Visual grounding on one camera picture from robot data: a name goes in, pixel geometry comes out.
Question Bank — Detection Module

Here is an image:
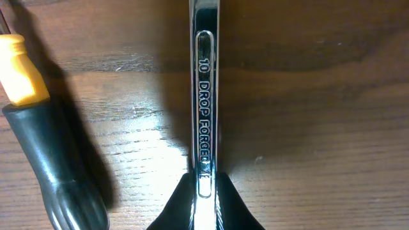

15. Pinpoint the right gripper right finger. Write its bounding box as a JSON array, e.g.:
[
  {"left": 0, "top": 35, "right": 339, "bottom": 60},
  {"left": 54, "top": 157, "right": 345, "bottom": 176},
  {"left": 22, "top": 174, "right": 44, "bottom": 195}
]
[{"left": 217, "top": 172, "right": 265, "bottom": 230}]

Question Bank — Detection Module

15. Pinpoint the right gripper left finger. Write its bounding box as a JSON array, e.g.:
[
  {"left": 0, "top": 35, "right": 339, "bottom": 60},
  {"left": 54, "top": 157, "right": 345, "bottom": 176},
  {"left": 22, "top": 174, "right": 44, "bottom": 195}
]
[{"left": 147, "top": 173, "right": 194, "bottom": 230}]

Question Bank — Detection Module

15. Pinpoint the black yellow screwdriver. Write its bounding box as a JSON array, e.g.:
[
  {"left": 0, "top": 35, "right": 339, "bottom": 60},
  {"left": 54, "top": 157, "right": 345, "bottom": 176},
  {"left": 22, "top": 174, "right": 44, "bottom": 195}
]
[{"left": 1, "top": 19, "right": 109, "bottom": 229}]

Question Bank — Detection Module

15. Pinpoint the silver ring wrench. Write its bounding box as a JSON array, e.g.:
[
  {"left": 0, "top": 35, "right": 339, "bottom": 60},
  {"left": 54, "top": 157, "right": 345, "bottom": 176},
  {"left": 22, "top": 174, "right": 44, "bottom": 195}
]
[{"left": 189, "top": 0, "right": 224, "bottom": 230}]

